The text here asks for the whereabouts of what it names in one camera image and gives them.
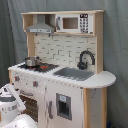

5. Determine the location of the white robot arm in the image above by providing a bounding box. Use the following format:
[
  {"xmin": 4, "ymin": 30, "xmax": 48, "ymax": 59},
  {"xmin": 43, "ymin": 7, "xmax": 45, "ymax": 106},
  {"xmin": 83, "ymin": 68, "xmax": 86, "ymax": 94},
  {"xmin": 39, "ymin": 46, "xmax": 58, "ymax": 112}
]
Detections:
[{"xmin": 0, "ymin": 84, "xmax": 38, "ymax": 128}]

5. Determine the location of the wooden toy kitchen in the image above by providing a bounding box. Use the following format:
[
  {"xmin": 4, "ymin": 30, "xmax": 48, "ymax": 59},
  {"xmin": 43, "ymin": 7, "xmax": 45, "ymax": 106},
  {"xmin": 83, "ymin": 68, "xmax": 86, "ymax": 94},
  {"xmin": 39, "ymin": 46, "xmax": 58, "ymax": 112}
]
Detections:
[{"xmin": 9, "ymin": 10, "xmax": 116, "ymax": 128}]

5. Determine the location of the grey toy sink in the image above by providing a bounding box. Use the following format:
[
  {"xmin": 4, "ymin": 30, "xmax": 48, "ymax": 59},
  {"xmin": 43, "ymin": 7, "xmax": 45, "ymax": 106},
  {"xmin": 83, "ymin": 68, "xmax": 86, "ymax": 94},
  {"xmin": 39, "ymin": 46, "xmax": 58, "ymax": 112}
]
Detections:
[{"xmin": 54, "ymin": 67, "xmax": 93, "ymax": 81}]

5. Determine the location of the black toy faucet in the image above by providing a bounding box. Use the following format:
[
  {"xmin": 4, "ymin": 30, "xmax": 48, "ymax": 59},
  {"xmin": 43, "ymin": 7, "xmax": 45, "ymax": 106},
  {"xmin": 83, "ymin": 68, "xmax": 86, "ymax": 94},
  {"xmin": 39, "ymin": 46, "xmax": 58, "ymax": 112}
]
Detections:
[{"xmin": 77, "ymin": 50, "xmax": 95, "ymax": 70}]

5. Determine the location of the black toy stovetop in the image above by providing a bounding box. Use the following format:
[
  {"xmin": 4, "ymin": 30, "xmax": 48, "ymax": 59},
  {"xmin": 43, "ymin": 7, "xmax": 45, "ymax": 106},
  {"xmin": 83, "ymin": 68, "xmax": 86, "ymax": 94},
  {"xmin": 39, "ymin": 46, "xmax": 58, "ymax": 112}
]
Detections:
[{"xmin": 21, "ymin": 63, "xmax": 57, "ymax": 72}]

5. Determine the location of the small metal pot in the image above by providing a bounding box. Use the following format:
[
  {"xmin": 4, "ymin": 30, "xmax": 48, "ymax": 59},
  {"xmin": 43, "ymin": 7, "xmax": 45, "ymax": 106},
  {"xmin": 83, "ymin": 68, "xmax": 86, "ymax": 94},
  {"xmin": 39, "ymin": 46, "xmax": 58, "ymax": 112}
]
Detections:
[{"xmin": 25, "ymin": 56, "xmax": 41, "ymax": 66}]

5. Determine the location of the red right oven knob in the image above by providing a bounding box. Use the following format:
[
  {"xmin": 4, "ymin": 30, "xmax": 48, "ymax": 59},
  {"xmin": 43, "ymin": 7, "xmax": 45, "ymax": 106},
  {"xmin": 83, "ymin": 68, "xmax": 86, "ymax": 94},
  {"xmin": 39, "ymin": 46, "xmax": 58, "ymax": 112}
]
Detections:
[{"xmin": 33, "ymin": 81, "xmax": 38, "ymax": 87}]

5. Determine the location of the red oven knob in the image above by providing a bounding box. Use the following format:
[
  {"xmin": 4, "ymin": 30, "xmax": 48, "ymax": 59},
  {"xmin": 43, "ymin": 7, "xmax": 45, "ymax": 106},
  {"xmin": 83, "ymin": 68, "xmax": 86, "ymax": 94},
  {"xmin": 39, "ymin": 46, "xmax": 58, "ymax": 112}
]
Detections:
[
  {"xmin": 33, "ymin": 81, "xmax": 38, "ymax": 87},
  {"xmin": 14, "ymin": 76, "xmax": 20, "ymax": 82}
]

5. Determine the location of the white cabinet door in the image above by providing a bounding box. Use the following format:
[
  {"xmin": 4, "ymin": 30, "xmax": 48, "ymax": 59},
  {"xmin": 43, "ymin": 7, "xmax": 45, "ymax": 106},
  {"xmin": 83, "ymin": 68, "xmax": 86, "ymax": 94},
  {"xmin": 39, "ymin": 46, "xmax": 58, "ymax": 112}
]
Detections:
[{"xmin": 47, "ymin": 82, "xmax": 83, "ymax": 128}]

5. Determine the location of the toy microwave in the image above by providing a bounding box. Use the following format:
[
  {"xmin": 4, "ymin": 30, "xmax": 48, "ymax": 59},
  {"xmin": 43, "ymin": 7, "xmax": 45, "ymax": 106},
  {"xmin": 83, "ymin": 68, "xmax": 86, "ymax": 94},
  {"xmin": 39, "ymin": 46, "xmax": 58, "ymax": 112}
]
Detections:
[{"xmin": 56, "ymin": 14, "xmax": 89, "ymax": 33}]

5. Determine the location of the grey range hood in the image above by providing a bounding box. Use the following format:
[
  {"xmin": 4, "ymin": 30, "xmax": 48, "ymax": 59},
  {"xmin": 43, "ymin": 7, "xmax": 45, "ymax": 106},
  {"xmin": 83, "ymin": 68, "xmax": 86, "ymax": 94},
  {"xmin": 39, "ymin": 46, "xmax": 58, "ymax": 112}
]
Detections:
[{"xmin": 26, "ymin": 14, "xmax": 54, "ymax": 34}]

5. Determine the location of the toy oven door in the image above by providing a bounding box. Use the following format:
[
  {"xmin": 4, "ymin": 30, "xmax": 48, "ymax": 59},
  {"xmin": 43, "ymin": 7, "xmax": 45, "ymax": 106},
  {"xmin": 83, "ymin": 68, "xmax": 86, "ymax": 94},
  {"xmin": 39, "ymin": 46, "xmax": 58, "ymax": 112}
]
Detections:
[{"xmin": 19, "ymin": 90, "xmax": 38, "ymax": 122}]

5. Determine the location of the red left oven knob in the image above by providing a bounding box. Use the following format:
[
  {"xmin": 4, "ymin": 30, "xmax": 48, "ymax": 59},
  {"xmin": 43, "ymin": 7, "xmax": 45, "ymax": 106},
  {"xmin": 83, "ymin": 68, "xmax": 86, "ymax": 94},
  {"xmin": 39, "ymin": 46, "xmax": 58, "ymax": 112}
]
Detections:
[{"xmin": 14, "ymin": 76, "xmax": 20, "ymax": 82}]

